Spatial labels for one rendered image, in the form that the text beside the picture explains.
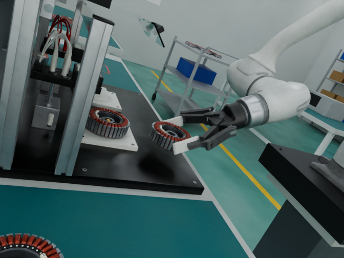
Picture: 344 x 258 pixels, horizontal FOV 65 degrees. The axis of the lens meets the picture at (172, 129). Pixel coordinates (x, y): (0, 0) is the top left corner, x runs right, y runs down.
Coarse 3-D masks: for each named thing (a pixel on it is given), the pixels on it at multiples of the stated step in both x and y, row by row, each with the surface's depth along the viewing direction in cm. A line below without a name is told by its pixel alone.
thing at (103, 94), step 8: (32, 72) 55; (40, 72) 56; (48, 72) 57; (56, 72) 59; (72, 72) 64; (48, 80) 57; (56, 80) 57; (64, 80) 58; (72, 80) 58; (96, 88) 61; (104, 88) 67; (48, 96) 59; (96, 96) 62; (104, 96) 63; (48, 104) 60
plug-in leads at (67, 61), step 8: (56, 32) 54; (48, 40) 55; (56, 40) 55; (56, 48) 56; (40, 56) 55; (56, 56) 57; (64, 56) 60; (40, 64) 55; (56, 64) 60; (64, 64) 57; (64, 72) 57
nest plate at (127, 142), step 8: (88, 128) 66; (128, 128) 75; (88, 136) 63; (96, 136) 64; (128, 136) 71; (96, 144) 63; (104, 144) 64; (112, 144) 64; (120, 144) 65; (128, 144) 67; (136, 144) 68
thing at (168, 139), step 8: (152, 128) 67; (160, 128) 68; (168, 128) 72; (176, 128) 73; (152, 136) 67; (160, 136) 65; (168, 136) 65; (176, 136) 69; (184, 136) 69; (160, 144) 66; (168, 144) 66
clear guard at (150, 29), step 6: (114, 6) 81; (126, 12) 78; (132, 12) 98; (138, 18) 102; (144, 18) 83; (144, 24) 96; (150, 24) 86; (144, 30) 103; (150, 30) 91; (156, 30) 83; (150, 36) 97; (156, 36) 88; (162, 42) 85
